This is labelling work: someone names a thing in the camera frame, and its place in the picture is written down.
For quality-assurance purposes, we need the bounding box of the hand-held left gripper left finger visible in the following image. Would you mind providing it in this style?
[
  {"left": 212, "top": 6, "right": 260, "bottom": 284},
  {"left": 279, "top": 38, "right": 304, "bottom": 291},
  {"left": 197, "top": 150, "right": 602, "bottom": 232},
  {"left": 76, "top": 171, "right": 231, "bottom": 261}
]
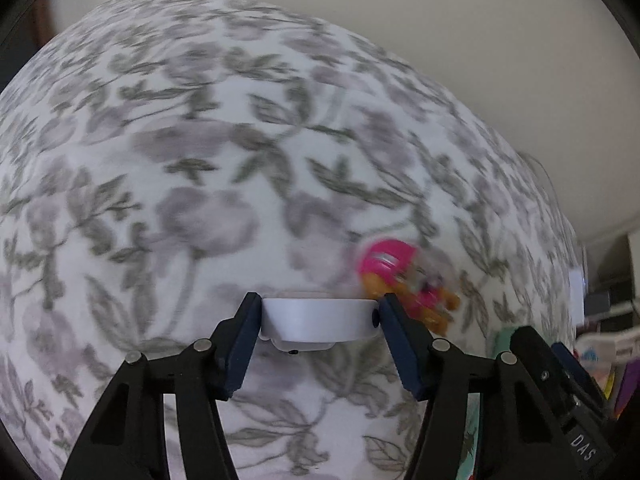
[{"left": 60, "top": 292, "right": 263, "bottom": 480}]

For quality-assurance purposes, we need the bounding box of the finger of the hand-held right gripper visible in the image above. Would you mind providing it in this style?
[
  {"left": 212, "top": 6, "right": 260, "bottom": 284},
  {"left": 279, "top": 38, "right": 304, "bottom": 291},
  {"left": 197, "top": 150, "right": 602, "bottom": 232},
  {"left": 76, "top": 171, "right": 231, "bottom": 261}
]
[
  {"left": 552, "top": 342, "right": 606, "bottom": 406},
  {"left": 510, "top": 326, "right": 576, "bottom": 426}
]

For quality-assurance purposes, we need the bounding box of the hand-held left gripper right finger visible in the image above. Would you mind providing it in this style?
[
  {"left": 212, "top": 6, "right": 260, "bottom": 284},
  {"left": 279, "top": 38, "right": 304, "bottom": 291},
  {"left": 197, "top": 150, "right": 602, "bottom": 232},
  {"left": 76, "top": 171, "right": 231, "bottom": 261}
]
[{"left": 380, "top": 294, "right": 576, "bottom": 480}]

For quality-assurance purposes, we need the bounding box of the teal rimmed white tray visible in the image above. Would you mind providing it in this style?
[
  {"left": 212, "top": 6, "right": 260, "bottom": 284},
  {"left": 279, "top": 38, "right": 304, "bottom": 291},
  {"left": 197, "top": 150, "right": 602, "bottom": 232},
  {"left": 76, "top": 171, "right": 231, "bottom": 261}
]
[{"left": 462, "top": 327, "right": 518, "bottom": 480}]

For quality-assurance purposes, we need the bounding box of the pile of colourful clutter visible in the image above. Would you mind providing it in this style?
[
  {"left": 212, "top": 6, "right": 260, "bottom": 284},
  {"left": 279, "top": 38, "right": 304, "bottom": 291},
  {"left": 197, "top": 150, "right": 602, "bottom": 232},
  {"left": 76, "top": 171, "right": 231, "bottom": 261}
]
[{"left": 600, "top": 350, "right": 640, "bottom": 421}]

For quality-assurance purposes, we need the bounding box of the white power strip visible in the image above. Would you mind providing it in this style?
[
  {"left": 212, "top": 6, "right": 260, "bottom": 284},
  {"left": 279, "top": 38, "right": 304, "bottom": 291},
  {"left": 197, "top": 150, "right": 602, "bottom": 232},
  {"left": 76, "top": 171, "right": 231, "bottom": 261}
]
[{"left": 570, "top": 267, "right": 587, "bottom": 321}]

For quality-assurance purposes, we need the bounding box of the black charger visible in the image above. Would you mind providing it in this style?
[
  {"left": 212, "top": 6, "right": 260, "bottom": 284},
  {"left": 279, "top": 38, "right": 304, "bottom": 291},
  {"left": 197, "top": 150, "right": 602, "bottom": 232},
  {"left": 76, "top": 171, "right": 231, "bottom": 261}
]
[{"left": 585, "top": 290, "right": 612, "bottom": 317}]

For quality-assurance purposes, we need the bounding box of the pink orange toy figure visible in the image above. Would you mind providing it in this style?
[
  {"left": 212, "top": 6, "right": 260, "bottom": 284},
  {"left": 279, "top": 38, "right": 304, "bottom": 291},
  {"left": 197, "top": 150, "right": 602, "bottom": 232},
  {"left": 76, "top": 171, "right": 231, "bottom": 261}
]
[{"left": 357, "top": 240, "right": 461, "bottom": 336}]

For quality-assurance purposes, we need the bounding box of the white furniture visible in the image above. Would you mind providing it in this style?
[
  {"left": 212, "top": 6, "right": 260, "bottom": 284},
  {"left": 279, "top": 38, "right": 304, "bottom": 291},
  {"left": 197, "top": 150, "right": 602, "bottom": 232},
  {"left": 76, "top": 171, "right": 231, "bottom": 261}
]
[{"left": 575, "top": 230, "right": 640, "bottom": 356}]

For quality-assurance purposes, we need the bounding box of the floral grey white blanket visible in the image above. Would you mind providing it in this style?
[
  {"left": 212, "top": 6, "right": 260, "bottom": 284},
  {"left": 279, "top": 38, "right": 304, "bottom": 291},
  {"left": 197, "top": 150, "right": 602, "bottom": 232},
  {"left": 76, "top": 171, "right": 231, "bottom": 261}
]
[{"left": 0, "top": 0, "right": 583, "bottom": 480}]

